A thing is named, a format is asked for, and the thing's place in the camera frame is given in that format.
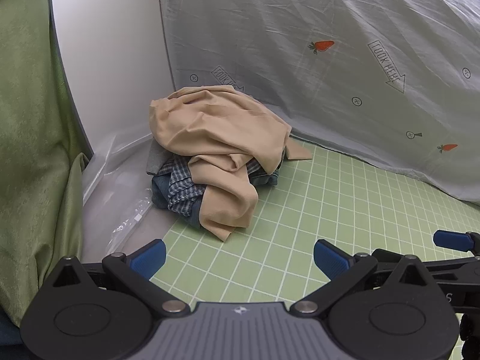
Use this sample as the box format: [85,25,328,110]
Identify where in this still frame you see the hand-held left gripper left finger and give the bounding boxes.
[37,238,190,315]

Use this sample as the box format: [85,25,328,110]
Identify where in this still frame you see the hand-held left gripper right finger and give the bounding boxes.
[290,239,447,316]

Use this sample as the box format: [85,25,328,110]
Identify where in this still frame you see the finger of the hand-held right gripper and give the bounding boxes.
[433,230,480,254]
[372,248,480,272]

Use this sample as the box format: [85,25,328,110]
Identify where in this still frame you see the beige garment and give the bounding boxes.
[149,85,312,242]

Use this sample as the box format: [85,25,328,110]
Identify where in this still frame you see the clear plastic sheet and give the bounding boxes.
[80,131,177,264]

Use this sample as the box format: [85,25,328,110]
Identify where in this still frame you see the blue jeans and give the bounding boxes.
[151,169,280,230]

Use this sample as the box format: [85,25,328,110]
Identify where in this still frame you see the green grid mat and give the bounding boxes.
[148,138,480,360]

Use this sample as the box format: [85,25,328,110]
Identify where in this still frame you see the blue plaid shirt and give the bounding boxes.
[157,155,263,218]

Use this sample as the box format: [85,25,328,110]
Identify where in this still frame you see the grey cloth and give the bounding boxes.
[145,140,170,176]

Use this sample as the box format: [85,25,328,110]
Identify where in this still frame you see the green curtain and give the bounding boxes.
[0,0,91,328]

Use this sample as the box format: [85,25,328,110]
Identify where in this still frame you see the white board panel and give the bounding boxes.
[48,0,178,158]

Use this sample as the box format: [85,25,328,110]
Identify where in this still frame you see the grey carrot print sheet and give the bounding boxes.
[155,0,480,208]

